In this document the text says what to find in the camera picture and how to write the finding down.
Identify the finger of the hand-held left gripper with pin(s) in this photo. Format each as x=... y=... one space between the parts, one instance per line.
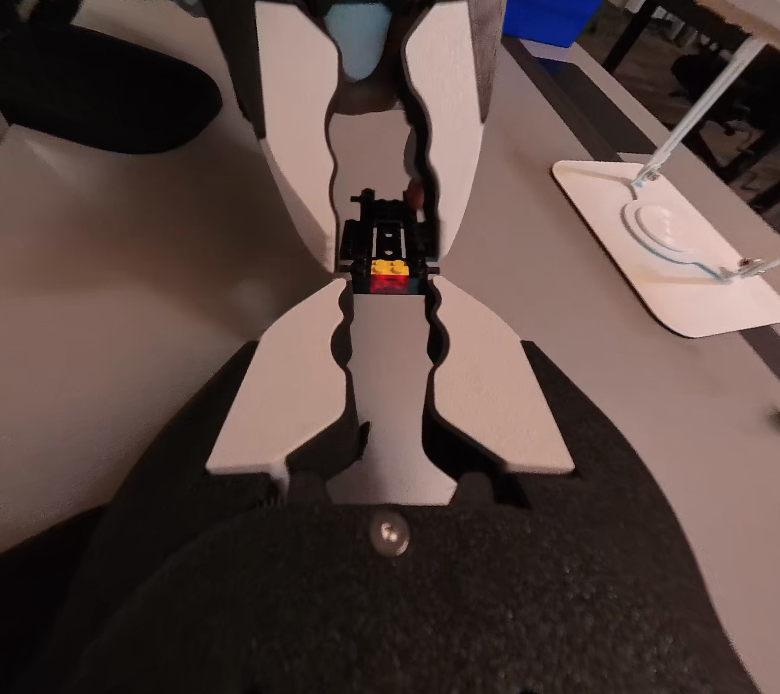
x=453 y=121
x=293 y=121

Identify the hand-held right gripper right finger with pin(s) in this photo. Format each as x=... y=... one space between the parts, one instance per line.
x=500 y=402

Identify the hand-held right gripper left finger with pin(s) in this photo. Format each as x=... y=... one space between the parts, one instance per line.
x=280 y=402

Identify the black lego chassis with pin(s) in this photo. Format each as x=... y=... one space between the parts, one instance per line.
x=388 y=237

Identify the small red lego piece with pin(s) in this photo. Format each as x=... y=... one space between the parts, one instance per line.
x=393 y=285

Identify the small yellow lego piece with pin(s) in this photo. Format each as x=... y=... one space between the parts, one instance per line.
x=390 y=269

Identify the black round cushion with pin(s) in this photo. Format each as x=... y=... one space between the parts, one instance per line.
x=110 y=85

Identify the white book stand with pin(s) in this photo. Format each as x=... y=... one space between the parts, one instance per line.
x=670 y=231

